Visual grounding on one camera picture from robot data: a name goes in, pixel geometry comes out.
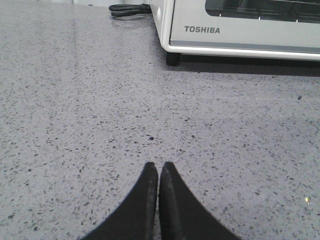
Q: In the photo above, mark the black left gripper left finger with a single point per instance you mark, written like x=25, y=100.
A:
x=134, y=218

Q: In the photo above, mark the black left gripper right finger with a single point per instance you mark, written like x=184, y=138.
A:
x=182, y=216

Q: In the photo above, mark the glass oven door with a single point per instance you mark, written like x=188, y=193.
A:
x=263, y=25

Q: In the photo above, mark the white Toshiba toaster oven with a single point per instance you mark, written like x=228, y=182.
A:
x=162, y=11

